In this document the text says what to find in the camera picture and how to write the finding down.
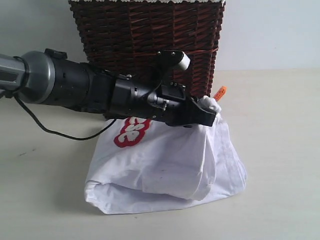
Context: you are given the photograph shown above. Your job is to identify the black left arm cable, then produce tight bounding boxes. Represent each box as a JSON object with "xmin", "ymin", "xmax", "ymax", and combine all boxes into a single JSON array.
[{"xmin": 17, "ymin": 97, "xmax": 118, "ymax": 141}]

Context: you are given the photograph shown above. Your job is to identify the white t-shirt with red lettering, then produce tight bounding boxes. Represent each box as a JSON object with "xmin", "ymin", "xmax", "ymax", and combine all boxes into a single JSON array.
[{"xmin": 84, "ymin": 95, "xmax": 248, "ymax": 215}]

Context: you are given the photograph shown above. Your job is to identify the small orange object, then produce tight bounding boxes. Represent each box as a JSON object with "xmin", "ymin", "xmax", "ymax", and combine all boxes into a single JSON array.
[{"xmin": 213, "ymin": 86, "xmax": 228, "ymax": 102}]

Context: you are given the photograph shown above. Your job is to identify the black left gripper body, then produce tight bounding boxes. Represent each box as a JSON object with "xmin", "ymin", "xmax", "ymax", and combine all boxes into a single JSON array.
[{"xmin": 149, "ymin": 82, "xmax": 198, "ymax": 127}]

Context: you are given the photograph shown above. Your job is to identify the dark brown wicker basket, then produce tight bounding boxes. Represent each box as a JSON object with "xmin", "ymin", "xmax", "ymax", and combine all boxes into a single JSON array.
[{"xmin": 69, "ymin": 0, "xmax": 226, "ymax": 99}]

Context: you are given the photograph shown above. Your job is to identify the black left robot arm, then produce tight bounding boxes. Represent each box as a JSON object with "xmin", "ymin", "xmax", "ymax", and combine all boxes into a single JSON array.
[{"xmin": 0, "ymin": 49, "xmax": 216, "ymax": 127}]

